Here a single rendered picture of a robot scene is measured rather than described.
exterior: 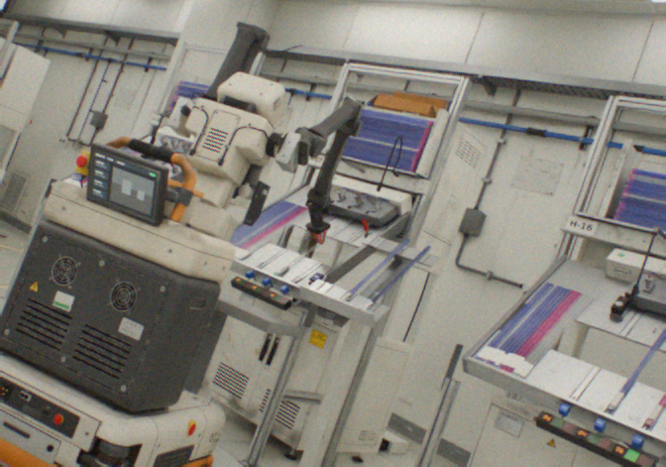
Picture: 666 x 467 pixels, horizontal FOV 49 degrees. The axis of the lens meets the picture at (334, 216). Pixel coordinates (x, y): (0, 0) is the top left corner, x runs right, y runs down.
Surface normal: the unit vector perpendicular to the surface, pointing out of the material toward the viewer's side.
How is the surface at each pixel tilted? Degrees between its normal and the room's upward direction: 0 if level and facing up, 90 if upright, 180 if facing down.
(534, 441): 90
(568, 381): 45
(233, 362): 90
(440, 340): 90
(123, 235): 90
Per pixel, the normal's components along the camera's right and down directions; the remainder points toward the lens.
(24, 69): 0.73, 0.23
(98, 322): -0.28, -0.18
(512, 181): -0.58, -0.27
